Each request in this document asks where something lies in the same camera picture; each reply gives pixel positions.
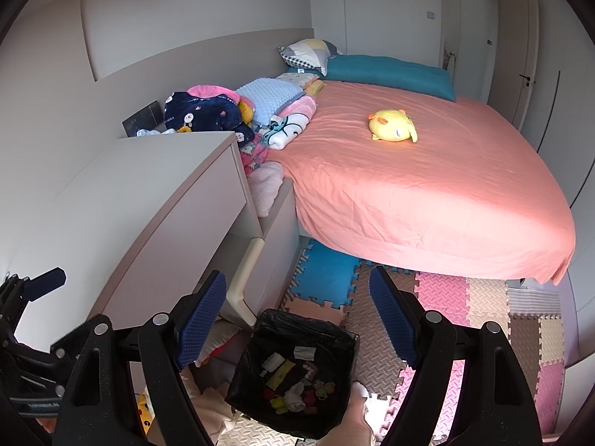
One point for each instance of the patterned pillow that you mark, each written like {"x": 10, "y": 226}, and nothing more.
{"x": 309, "y": 55}

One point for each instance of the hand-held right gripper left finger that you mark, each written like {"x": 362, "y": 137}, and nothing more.
{"x": 200, "y": 325}

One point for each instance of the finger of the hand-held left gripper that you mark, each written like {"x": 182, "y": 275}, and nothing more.
{"x": 44, "y": 283}
{"x": 62, "y": 353}

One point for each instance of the pink patterned blanket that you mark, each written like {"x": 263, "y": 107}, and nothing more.
{"x": 253, "y": 153}

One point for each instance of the pink fluffy blanket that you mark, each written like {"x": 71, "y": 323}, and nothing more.
{"x": 267, "y": 188}

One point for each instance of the foam floor mat tiles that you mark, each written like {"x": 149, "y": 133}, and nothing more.
{"x": 465, "y": 302}

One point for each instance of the grey bed base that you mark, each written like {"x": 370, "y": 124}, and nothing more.
{"x": 279, "y": 237}

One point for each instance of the white wardrobe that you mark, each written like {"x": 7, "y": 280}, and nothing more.
{"x": 469, "y": 32}

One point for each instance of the yellow plush toy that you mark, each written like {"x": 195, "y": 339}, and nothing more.
{"x": 393, "y": 125}

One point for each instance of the white pink cartoon blanket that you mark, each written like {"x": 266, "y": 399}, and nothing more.
{"x": 290, "y": 125}

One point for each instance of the cream padded desk leg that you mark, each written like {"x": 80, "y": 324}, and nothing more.
{"x": 246, "y": 278}

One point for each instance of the bed with pink sheet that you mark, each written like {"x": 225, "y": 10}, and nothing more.
{"x": 418, "y": 195}

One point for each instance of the white door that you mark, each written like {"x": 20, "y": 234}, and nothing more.
{"x": 527, "y": 55}

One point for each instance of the teal pillow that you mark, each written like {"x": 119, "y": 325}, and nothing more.
{"x": 390, "y": 72}

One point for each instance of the small white cloth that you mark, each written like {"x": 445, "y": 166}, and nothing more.
{"x": 155, "y": 132}

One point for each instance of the navy printed blanket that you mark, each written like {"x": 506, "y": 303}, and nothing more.
{"x": 204, "y": 114}

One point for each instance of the bin with black bag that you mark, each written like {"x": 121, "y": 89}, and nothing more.
{"x": 334, "y": 348}

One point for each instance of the yellow knit blanket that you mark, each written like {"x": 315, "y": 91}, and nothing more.
{"x": 315, "y": 87}

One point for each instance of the black wall panel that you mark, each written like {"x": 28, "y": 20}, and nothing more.
{"x": 142, "y": 118}

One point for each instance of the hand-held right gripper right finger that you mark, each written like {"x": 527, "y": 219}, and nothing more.
{"x": 395, "y": 320}

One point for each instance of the grey desk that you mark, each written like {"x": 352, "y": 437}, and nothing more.
{"x": 153, "y": 204}

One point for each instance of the light blue blanket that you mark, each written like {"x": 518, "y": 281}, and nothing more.
{"x": 272, "y": 97}

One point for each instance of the yellow cartoon toy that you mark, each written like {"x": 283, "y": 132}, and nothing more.
{"x": 144, "y": 411}

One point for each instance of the small yellow plush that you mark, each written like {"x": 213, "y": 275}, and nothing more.
{"x": 245, "y": 112}

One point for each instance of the person's leg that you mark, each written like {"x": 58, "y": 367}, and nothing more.
{"x": 346, "y": 418}

